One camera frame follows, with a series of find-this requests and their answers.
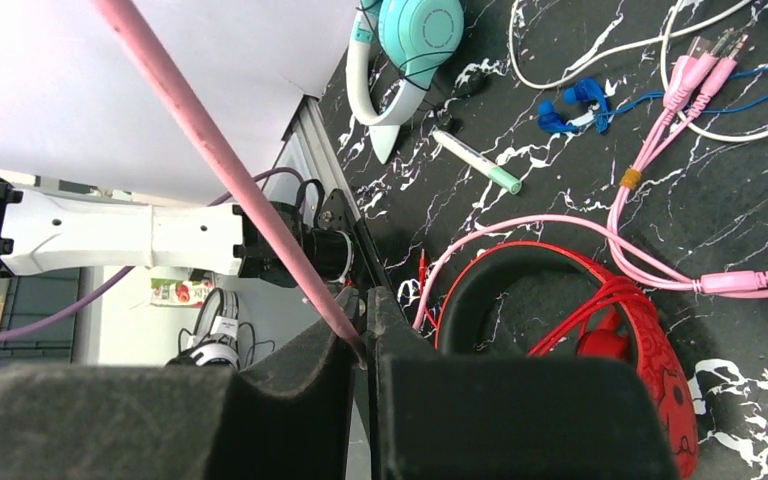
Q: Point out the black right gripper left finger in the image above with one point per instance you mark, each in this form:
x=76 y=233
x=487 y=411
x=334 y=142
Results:
x=286 y=417

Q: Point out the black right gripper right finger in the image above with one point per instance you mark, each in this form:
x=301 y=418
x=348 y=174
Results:
x=436 y=416

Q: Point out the red headphones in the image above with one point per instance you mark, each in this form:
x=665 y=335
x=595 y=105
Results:
x=618 y=322

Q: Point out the teal white cat-ear headphones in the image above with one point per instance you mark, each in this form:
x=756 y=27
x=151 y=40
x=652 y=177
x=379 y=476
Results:
x=417 y=36

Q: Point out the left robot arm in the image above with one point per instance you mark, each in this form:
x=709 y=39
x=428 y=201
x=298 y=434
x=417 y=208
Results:
x=48 y=231

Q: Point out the white green marker pen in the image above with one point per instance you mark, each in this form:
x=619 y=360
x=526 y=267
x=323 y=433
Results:
x=479 y=162

